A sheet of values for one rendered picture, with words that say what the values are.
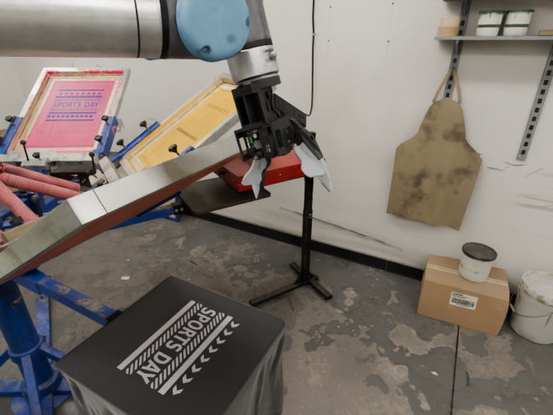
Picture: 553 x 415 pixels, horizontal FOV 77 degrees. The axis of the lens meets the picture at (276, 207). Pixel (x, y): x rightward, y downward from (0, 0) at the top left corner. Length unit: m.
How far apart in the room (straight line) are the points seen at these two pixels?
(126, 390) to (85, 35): 0.85
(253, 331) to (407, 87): 1.93
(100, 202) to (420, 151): 2.26
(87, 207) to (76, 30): 0.23
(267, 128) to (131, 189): 0.22
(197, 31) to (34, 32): 0.14
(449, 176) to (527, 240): 0.66
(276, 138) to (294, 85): 2.27
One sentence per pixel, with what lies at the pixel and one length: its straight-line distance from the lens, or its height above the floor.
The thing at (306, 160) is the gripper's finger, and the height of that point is 1.57.
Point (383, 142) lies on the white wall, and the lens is 2.65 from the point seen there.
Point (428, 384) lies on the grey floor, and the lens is 2.34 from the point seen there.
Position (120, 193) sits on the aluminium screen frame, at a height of 1.54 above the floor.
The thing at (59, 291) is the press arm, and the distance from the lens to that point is 1.52.
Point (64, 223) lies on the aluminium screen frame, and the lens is 0.54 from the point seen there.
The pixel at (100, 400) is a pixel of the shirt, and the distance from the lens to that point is 1.09.
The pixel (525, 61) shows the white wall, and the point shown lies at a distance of 2.53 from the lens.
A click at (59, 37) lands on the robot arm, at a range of 0.39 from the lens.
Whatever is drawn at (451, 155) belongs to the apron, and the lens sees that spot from 2.54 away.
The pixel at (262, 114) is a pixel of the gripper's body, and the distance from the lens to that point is 0.54.
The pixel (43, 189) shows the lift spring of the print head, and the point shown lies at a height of 1.17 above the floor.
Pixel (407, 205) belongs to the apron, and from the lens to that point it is 2.69.
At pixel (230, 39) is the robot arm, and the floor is 1.74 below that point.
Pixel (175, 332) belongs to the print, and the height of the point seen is 0.95.
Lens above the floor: 1.74
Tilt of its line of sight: 26 degrees down
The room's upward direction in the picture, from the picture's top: straight up
